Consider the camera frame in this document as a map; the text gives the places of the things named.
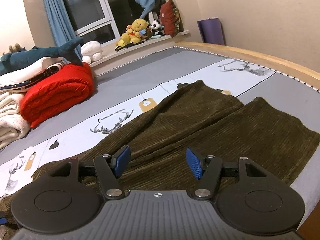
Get dark olive corduroy pants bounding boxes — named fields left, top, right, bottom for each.
left=1, top=81, right=319, bottom=239

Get cream folded blanket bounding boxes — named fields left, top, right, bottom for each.
left=1, top=57, right=63, bottom=148

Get red folded blanket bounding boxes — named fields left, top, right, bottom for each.
left=20, top=62, right=94, bottom=129

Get grey printed bed sheet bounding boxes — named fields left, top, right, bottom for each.
left=0, top=47, right=320, bottom=228

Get striped folded garment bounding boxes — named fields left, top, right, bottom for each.
left=1, top=60, right=66, bottom=93

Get teal plush shark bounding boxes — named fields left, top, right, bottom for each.
left=1, top=37, right=83, bottom=75

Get white plush toy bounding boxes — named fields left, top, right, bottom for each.
left=81, top=41, right=102, bottom=64

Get brown plush toy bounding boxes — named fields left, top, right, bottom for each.
left=3, top=43, right=26, bottom=55

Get blue curtain left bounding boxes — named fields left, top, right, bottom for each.
left=43, top=0, right=76, bottom=46

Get purple rolled yoga mat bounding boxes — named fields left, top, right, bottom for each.
left=197, top=17, right=225, bottom=46

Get yellow plush bear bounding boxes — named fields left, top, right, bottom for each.
left=116, top=18, right=149, bottom=47

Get panda plush toy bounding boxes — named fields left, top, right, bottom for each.
left=150, top=20, right=165, bottom=36

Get red cushion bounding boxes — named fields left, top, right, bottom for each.
left=160, top=0, right=180, bottom=37

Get wooden bed frame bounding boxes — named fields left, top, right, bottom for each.
left=176, top=42, right=319, bottom=92

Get window with white frame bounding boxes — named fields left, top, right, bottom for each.
left=63, top=0, right=143, bottom=46

